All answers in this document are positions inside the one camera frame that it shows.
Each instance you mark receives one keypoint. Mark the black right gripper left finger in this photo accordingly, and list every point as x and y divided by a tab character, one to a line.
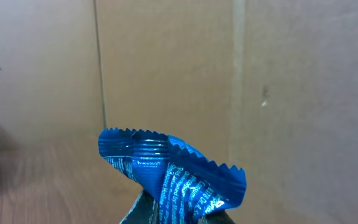
143	211

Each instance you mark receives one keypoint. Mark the blue cookie packet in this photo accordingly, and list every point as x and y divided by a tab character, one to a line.
184	184

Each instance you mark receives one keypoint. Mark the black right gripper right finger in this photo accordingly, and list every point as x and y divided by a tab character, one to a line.
216	218

